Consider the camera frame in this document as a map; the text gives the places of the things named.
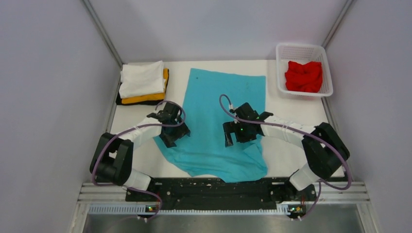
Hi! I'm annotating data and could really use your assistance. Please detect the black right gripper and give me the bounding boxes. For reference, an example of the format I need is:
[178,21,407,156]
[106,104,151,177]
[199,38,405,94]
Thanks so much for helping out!
[223,119,257,147]

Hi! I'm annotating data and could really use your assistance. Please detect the aluminium frame post left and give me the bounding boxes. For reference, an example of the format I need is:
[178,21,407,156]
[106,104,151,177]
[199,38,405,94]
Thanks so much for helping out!
[80,0,123,68]

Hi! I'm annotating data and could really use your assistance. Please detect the white plastic laundry basket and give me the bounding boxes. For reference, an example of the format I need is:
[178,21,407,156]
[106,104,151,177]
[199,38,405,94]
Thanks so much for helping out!
[275,43,333,97]

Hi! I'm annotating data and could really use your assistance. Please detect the turquoise t-shirt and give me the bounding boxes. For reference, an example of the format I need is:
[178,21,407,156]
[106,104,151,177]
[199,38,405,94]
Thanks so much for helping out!
[154,68,268,183]

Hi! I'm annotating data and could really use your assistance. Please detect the yellow folded t-shirt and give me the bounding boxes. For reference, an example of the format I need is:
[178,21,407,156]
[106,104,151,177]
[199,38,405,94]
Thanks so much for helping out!
[116,68,170,106]

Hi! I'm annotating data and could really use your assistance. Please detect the red t-shirt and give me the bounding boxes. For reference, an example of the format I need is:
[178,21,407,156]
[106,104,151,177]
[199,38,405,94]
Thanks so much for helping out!
[285,61,323,93]

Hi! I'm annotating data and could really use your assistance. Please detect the aluminium frame post right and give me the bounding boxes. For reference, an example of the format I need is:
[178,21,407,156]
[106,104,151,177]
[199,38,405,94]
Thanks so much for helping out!
[322,0,357,49]

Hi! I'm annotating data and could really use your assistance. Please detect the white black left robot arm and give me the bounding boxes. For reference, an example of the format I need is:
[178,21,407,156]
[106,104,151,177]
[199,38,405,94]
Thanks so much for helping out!
[90,100,190,201]

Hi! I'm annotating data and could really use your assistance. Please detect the aluminium rail right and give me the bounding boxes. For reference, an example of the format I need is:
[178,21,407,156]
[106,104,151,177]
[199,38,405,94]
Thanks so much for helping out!
[268,182,370,205]

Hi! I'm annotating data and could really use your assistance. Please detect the aluminium frame post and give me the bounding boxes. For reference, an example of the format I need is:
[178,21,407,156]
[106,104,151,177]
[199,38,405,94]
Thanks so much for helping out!
[80,0,123,68]
[322,0,357,49]

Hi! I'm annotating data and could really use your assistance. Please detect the aluminium rail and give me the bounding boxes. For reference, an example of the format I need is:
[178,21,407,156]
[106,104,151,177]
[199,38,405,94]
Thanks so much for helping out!
[77,183,127,203]
[268,182,370,205]

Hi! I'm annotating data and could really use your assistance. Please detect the white cable duct strip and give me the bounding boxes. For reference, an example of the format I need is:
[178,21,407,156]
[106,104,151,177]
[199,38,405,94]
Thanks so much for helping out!
[88,203,291,216]

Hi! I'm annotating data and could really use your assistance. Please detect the black folded t-shirt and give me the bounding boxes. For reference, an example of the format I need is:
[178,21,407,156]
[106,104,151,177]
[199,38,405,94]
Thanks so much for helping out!
[116,93,165,106]

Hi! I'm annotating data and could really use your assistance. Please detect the white folded t-shirt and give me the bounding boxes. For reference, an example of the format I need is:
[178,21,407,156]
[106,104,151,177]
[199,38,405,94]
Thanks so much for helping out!
[119,61,165,99]

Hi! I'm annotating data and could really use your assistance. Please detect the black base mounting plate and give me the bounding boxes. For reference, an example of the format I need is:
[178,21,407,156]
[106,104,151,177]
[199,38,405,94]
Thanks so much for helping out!
[125,177,316,210]

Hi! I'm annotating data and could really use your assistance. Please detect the aluminium rail left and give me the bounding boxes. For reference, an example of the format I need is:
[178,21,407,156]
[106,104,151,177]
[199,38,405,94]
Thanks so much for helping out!
[77,183,127,203]

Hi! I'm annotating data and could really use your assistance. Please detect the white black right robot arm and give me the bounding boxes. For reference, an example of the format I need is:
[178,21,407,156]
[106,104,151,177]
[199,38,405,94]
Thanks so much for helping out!
[220,102,350,200]

